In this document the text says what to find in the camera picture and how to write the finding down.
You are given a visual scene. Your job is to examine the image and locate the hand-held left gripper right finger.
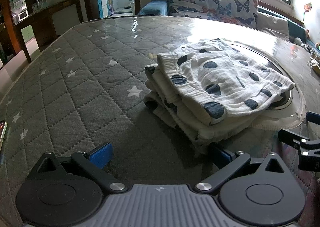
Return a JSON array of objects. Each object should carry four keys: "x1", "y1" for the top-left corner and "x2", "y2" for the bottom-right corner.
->
[{"x1": 194, "y1": 142, "x2": 292, "y2": 195}]

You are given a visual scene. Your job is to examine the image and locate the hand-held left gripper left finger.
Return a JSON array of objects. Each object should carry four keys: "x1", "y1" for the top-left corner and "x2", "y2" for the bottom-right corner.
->
[{"x1": 31, "y1": 142, "x2": 127, "y2": 194}]

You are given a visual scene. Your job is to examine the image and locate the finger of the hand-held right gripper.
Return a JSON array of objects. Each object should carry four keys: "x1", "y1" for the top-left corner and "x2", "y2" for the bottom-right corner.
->
[
  {"x1": 278, "y1": 129, "x2": 312, "y2": 148},
  {"x1": 305, "y1": 111, "x2": 320, "y2": 124}
]

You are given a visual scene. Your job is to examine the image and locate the white dotted garment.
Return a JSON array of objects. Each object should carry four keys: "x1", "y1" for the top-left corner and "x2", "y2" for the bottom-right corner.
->
[{"x1": 144, "y1": 65, "x2": 253, "y2": 155}]

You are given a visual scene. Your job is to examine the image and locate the white dotted shorts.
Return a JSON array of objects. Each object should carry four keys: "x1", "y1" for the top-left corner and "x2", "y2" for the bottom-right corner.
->
[{"x1": 157, "y1": 39, "x2": 295, "y2": 126}]

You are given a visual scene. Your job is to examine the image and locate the black round induction cooktop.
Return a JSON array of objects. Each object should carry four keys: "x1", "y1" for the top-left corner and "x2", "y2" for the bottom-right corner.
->
[{"x1": 229, "y1": 43, "x2": 293, "y2": 110}]

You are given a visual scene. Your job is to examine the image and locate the beige toy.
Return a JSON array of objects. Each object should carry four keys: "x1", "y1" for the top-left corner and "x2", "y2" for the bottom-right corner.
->
[{"x1": 309, "y1": 50, "x2": 320, "y2": 75}]

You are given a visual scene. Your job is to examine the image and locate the teal sofa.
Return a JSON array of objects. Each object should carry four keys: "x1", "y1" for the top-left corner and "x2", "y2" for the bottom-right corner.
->
[{"x1": 138, "y1": 0, "x2": 320, "y2": 50}]

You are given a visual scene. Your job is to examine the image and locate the smartphone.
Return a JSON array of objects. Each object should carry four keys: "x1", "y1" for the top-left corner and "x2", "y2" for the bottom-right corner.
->
[{"x1": 0, "y1": 121, "x2": 8, "y2": 150}]

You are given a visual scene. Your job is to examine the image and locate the white cushion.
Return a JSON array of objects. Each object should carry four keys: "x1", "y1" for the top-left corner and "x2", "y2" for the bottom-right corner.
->
[{"x1": 256, "y1": 12, "x2": 290, "y2": 36}]

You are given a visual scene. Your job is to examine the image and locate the dark wooden console table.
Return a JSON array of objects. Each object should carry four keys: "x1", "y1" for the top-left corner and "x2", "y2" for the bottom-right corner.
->
[{"x1": 15, "y1": 0, "x2": 84, "y2": 62}]

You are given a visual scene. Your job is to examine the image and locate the butterfly print cushion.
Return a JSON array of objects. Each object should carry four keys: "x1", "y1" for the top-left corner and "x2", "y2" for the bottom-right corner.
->
[{"x1": 167, "y1": 0, "x2": 258, "y2": 30}]

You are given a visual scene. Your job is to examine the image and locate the blue and white cabinet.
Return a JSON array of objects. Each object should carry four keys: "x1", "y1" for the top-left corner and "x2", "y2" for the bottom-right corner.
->
[{"x1": 97, "y1": 0, "x2": 112, "y2": 18}]

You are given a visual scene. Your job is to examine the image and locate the flower wall sticker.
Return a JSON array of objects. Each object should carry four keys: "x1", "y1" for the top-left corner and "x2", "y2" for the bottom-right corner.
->
[{"x1": 303, "y1": 2, "x2": 313, "y2": 26}]

